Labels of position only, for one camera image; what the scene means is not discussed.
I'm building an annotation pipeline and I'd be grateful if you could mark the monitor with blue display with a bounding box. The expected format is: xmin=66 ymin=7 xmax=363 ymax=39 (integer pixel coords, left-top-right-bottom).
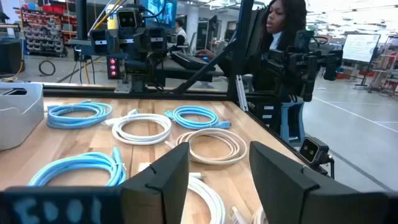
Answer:
xmin=145 ymin=0 xmax=178 ymax=29

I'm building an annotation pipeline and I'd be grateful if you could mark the person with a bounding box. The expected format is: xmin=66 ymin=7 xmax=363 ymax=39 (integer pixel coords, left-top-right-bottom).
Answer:
xmin=173 ymin=17 xmax=188 ymax=47
xmin=195 ymin=0 xmax=308 ymax=94

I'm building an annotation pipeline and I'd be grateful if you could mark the black computer keyboard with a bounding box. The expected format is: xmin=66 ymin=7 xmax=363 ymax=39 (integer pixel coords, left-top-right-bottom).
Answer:
xmin=170 ymin=51 xmax=213 ymax=71

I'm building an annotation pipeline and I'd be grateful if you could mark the white HDMI cable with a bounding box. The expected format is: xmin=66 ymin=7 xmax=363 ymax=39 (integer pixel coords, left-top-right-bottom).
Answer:
xmin=229 ymin=205 xmax=269 ymax=224
xmin=103 ymin=108 xmax=173 ymax=146
xmin=137 ymin=161 xmax=227 ymax=224

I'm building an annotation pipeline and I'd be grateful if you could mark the shelf with parts bins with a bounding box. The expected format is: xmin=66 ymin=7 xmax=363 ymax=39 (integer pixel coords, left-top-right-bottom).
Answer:
xmin=15 ymin=2 xmax=78 ymax=57

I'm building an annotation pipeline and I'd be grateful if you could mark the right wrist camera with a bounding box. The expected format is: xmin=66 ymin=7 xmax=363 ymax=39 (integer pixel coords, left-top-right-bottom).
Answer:
xmin=116 ymin=6 xmax=139 ymax=30

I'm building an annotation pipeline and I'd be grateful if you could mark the black cable coil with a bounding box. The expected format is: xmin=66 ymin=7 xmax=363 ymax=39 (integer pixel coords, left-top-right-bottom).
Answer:
xmin=38 ymin=59 xmax=57 ymax=77

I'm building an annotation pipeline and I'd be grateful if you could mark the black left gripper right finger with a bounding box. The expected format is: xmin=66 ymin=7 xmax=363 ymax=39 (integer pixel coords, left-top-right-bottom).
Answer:
xmin=248 ymin=141 xmax=387 ymax=224

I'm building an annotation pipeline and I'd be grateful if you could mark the small black table camera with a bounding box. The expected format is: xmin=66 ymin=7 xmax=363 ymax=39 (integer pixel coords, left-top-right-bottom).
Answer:
xmin=298 ymin=136 xmax=336 ymax=180

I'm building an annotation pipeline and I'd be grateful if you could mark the whiteboard on stand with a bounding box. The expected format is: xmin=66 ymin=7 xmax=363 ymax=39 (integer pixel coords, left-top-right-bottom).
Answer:
xmin=341 ymin=33 xmax=382 ymax=87

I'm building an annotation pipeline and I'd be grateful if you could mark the beige HDMI cable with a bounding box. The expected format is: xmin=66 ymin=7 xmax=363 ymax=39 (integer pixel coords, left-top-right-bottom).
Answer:
xmin=164 ymin=128 xmax=249 ymax=166

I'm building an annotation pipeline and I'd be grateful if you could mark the light blue HDMI cable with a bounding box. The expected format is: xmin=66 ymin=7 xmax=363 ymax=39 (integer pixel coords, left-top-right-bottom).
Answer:
xmin=46 ymin=99 xmax=114 ymax=130
xmin=27 ymin=146 xmax=127 ymax=187
xmin=164 ymin=105 xmax=232 ymax=131

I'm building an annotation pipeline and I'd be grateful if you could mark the grey plastic bin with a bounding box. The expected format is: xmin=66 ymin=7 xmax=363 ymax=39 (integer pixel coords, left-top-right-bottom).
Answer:
xmin=0 ymin=82 xmax=45 ymax=152

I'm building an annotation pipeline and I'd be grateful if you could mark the dark computer desk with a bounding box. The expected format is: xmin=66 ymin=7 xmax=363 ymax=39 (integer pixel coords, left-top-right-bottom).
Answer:
xmin=154 ymin=57 xmax=225 ymax=83

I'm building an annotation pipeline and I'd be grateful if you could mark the black equipment case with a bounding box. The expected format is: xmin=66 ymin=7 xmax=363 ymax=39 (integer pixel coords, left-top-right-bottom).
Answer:
xmin=0 ymin=39 xmax=25 ymax=75

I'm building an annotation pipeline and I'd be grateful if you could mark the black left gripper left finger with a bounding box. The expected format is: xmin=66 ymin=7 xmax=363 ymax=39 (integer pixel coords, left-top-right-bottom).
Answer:
xmin=119 ymin=141 xmax=191 ymax=224

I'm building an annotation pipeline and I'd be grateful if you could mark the silver aluminium bar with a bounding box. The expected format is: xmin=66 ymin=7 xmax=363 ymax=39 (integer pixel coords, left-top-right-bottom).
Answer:
xmin=234 ymin=74 xmax=249 ymax=112

